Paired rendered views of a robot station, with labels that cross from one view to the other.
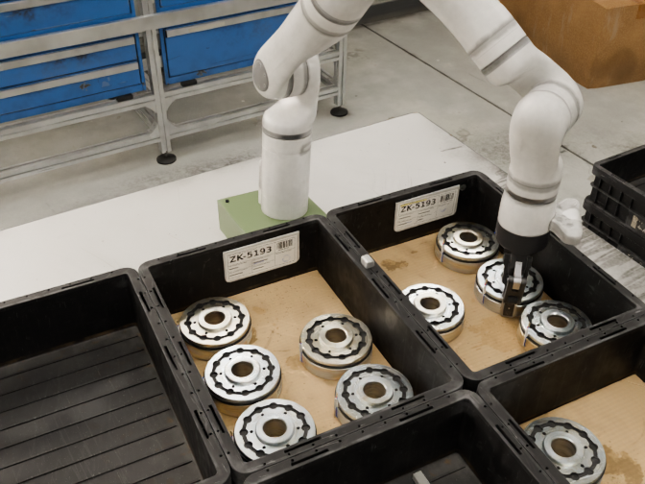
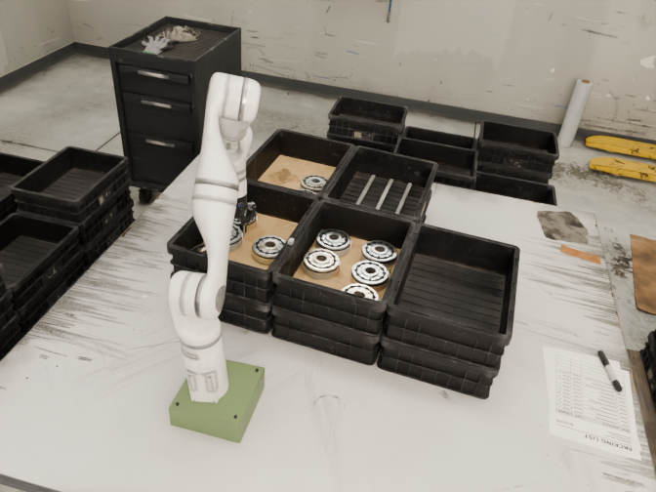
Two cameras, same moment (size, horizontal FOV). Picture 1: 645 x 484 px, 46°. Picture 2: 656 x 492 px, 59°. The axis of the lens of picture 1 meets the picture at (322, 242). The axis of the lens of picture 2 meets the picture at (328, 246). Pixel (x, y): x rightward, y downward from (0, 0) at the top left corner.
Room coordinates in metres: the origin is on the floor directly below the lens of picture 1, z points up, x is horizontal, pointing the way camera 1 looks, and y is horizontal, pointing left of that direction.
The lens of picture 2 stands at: (1.72, 0.85, 1.86)
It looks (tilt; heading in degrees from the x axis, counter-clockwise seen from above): 36 degrees down; 222
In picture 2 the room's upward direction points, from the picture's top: 6 degrees clockwise
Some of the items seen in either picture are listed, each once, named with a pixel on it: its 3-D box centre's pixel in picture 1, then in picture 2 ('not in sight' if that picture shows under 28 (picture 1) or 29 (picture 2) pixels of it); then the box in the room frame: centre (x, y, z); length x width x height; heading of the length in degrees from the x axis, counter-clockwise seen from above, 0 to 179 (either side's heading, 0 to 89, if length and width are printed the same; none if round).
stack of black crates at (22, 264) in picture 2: not in sight; (22, 281); (1.24, -1.14, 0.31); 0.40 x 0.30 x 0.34; 31
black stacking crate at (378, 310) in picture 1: (288, 352); (347, 264); (0.72, 0.04, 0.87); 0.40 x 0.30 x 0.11; 27
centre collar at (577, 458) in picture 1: (562, 447); not in sight; (0.57, -0.29, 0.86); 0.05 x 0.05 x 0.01
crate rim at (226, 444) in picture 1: (287, 326); (348, 249); (0.72, 0.04, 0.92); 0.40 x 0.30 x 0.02; 27
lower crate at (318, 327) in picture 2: not in sight; (343, 293); (0.72, 0.04, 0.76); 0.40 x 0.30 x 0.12; 27
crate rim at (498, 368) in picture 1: (473, 263); (248, 224); (0.86, -0.22, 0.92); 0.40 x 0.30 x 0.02; 27
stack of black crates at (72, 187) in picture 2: not in sight; (81, 217); (0.90, -1.34, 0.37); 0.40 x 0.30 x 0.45; 31
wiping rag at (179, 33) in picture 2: not in sight; (181, 32); (-0.02, -1.89, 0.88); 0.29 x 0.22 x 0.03; 31
